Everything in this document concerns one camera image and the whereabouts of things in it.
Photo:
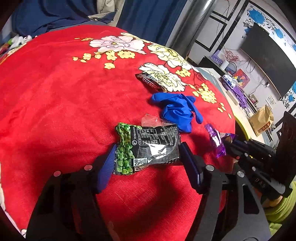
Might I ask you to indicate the silver tower air conditioner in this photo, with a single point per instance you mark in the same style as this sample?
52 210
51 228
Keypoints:
191 26

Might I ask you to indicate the blue rubber glove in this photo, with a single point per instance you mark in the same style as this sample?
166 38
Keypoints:
178 109

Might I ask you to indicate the beige curtain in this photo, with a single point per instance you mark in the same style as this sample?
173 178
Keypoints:
109 11

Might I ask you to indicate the round black mirror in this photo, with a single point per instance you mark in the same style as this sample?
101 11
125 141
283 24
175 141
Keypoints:
231 68

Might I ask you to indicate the white tissue pack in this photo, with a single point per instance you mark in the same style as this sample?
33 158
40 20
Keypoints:
229 81

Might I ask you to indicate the clear plastic wrapper piece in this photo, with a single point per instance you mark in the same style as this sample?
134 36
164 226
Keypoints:
152 121

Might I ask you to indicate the black curved television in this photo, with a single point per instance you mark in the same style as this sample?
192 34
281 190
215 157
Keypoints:
270 58

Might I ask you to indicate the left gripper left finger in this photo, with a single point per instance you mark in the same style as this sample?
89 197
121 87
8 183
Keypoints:
67 208

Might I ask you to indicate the blue curtain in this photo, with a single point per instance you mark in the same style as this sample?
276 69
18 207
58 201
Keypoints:
150 20

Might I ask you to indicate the coffee table with drawers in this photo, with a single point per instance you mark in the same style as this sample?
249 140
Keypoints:
239 114

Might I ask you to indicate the black red snack wrapper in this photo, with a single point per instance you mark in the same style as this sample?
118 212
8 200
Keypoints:
150 81

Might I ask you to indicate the beige power strip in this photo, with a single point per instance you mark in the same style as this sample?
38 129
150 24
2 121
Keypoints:
232 97

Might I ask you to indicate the red floral blanket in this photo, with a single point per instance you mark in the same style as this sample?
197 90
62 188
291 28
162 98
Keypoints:
63 93

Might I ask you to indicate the green black pea snack bag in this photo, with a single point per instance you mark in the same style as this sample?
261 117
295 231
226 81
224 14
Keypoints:
143 146

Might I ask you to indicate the white vase with red flowers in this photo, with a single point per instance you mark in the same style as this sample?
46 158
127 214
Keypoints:
229 58

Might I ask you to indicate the brown paper snack bag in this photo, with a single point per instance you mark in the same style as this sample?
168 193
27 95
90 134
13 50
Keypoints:
261 120

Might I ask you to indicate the purple candy wrapper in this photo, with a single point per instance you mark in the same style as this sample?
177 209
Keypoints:
217 138

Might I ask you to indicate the colourful portrait painting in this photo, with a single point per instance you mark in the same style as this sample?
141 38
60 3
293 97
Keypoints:
241 78

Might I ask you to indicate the white plush toy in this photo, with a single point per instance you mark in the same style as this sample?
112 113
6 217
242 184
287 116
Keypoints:
19 40

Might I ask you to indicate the black tv cabinet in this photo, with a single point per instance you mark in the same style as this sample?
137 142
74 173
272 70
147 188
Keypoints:
207 62

